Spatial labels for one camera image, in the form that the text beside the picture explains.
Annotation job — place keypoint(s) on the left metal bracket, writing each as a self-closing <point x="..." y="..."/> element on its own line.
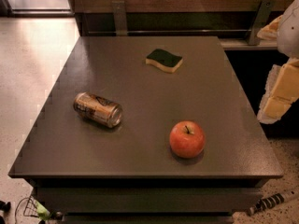
<point x="119" y="16"/>

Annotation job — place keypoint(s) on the wooden wall shelf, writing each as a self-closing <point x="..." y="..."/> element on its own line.
<point x="228" y="20"/>

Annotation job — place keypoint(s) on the black white striped tool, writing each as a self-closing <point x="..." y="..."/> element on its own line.
<point x="273" y="200"/>

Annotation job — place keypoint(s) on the wire basket with green item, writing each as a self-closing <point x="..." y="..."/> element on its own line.
<point x="29" y="209"/>

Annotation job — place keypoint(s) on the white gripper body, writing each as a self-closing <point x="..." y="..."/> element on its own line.
<point x="290" y="32"/>

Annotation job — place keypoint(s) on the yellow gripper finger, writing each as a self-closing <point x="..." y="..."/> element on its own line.
<point x="281" y="91"/>
<point x="271" y="31"/>

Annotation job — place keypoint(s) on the orange soda can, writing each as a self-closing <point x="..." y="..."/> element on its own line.
<point x="98" y="109"/>

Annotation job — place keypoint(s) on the green yellow sponge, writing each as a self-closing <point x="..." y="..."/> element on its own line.
<point x="164" y="60"/>

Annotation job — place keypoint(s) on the dark grey table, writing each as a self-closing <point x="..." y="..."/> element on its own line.
<point x="129" y="173"/>

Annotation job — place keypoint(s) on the metal bracket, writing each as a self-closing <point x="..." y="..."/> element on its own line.
<point x="261" y="17"/>
<point x="119" y="16"/>

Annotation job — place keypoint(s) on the right metal bracket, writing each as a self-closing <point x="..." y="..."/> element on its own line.
<point x="261" y="17"/>

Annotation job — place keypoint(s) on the red apple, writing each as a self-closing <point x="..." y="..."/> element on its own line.
<point x="187" y="139"/>

